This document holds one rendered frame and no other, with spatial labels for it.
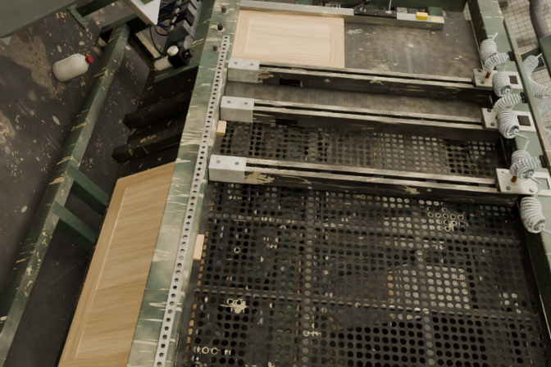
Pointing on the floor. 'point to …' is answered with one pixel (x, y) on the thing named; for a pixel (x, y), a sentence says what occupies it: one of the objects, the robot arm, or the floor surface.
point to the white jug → (71, 66)
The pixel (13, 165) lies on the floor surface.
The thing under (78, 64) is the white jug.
